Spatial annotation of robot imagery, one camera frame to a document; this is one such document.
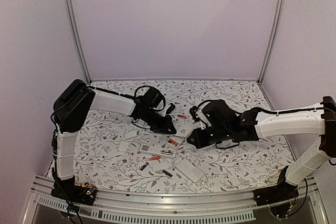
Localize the right aluminium frame post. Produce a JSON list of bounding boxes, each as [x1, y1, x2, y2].
[[258, 0, 285, 85]]

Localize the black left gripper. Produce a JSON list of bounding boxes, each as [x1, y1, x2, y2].
[[144, 109, 177, 135]]

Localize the orange copper battery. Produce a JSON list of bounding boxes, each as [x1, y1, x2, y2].
[[169, 139, 179, 146]]

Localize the white remote with display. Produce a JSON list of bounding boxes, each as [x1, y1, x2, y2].
[[139, 144, 176, 159]]

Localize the red orange battery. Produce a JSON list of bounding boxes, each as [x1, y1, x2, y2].
[[149, 156, 161, 161], [177, 114, 187, 119]]

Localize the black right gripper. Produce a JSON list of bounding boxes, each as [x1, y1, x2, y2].
[[187, 125, 232, 148]]

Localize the white remote with green logo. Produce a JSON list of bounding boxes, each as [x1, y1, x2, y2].
[[166, 124, 194, 149]]

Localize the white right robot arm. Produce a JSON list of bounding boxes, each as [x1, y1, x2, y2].
[[187, 96, 335, 201]]

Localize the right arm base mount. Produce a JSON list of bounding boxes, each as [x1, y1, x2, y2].
[[253, 183, 299, 219]]

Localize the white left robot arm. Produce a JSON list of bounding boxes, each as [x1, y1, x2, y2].
[[50, 79, 177, 200]]

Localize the floral tablecloth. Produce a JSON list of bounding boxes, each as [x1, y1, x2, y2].
[[73, 80, 293, 194]]

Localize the white remote control back up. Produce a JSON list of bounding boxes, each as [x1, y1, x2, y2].
[[171, 156, 204, 183]]

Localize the white battery cover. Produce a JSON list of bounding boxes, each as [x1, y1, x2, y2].
[[117, 142, 128, 153], [124, 132, 137, 140]]

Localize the left aluminium frame post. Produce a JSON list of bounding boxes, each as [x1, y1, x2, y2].
[[64, 0, 92, 83]]

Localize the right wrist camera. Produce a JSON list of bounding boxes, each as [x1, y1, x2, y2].
[[189, 106, 207, 130]]

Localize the front aluminium rail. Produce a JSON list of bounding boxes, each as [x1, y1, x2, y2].
[[23, 175, 329, 223]]

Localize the aluminium frame post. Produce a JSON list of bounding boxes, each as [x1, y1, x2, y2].
[[258, 0, 285, 85], [64, 0, 92, 83]]

